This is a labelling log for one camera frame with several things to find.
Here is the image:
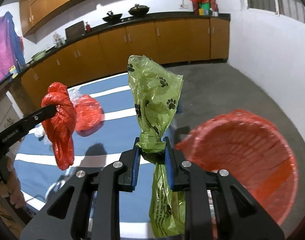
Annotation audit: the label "clear thin plastic bag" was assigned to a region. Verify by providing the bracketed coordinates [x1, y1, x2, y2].
[33, 126, 52, 145]

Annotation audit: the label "small orange plastic bag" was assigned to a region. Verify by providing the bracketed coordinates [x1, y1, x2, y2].
[41, 82, 76, 171]

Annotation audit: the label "large orange plastic bag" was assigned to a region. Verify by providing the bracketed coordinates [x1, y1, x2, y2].
[74, 94, 104, 137]

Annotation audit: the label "green paw print bag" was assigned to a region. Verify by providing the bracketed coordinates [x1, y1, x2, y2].
[127, 55, 185, 238]

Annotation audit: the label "clear bubble wrap bag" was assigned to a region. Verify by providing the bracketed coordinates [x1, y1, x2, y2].
[68, 87, 82, 104]

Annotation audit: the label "red trash bin with liner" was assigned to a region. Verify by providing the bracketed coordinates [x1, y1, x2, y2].
[175, 109, 299, 225]

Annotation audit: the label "brown lower kitchen cabinets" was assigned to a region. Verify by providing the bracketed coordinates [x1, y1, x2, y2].
[21, 17, 230, 107]

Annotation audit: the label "brown kitchen cabinets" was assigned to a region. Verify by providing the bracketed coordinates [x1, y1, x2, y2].
[20, 0, 85, 36]
[21, 17, 230, 107]

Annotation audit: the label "brown upper kitchen cabinets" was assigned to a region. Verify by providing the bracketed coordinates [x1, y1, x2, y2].
[20, 0, 85, 36]

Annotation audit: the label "person's left hand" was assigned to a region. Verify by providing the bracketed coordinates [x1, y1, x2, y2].
[0, 157, 25, 209]

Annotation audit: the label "white cabinet with flower sticker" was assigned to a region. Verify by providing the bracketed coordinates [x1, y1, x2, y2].
[0, 92, 20, 132]

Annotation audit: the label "purple blue hanging cloth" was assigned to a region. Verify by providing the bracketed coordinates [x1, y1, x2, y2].
[0, 12, 25, 83]

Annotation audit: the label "green basin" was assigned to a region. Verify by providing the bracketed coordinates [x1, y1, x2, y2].
[31, 50, 46, 62]

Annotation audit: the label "clear bagged jars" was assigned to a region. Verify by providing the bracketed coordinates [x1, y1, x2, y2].
[53, 33, 66, 48]

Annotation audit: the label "dark wooden cutting board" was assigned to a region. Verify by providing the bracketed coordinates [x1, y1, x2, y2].
[65, 21, 86, 42]

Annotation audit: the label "red sauce bottle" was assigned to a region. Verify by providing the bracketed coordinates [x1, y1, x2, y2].
[85, 22, 91, 33]

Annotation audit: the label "black lidded wok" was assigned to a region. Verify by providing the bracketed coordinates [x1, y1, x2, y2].
[128, 4, 150, 18]

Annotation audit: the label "orange bag with groceries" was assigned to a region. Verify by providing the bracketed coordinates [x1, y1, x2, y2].
[191, 0, 219, 17]

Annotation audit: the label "black wok with handle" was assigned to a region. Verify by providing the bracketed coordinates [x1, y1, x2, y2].
[103, 11, 123, 24]

